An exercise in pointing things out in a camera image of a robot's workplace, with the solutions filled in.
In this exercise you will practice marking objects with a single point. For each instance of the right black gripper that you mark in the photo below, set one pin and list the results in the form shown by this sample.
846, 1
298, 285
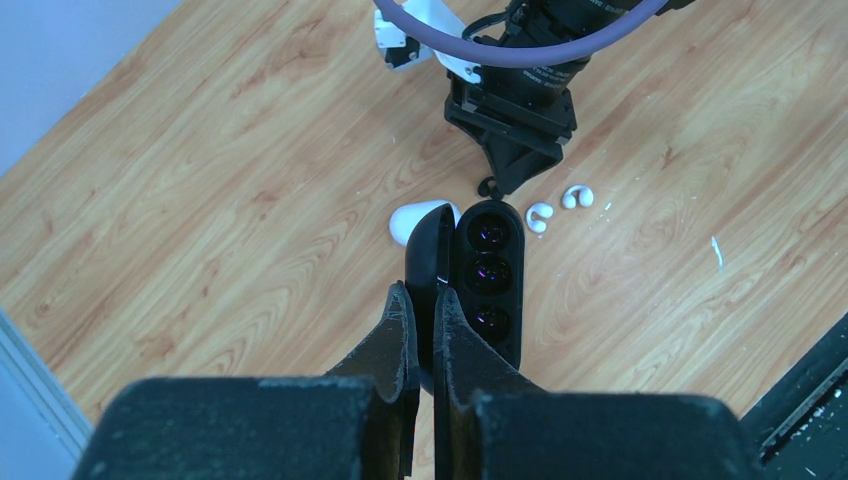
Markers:
519, 141

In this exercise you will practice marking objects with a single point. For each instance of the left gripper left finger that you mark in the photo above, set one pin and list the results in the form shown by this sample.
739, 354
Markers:
356, 421

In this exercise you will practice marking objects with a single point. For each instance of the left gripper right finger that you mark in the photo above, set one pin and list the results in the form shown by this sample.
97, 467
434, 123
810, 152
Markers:
491, 422

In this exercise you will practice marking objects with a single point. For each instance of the black earbud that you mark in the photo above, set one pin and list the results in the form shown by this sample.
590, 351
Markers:
488, 188

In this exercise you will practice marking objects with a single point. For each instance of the black charging case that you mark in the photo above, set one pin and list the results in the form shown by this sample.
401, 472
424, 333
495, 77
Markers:
482, 258

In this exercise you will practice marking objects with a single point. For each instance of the white charging case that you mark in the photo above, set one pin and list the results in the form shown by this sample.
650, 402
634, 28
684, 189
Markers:
405, 218

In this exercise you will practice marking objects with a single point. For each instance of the white earbud left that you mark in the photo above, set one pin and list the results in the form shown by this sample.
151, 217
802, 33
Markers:
536, 217

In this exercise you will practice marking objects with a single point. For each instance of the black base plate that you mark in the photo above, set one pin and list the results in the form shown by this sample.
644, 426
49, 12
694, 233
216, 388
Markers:
799, 426

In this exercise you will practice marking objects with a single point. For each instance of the aluminium frame rail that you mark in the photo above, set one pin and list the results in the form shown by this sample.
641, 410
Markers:
49, 400

